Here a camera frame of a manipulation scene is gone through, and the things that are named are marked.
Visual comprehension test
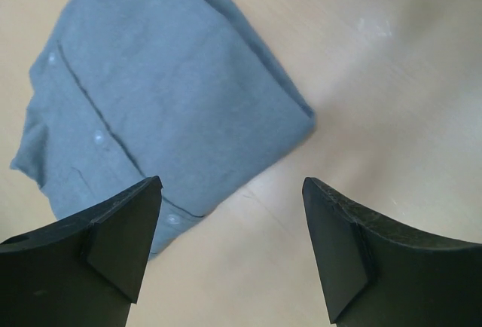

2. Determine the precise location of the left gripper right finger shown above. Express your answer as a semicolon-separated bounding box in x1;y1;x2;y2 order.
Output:
302;177;481;326

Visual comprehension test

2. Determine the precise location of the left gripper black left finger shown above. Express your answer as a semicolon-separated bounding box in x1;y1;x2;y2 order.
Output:
1;176;162;327

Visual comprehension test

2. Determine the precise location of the grey long sleeve shirt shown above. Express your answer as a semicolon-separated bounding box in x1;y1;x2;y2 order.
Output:
11;0;316;255

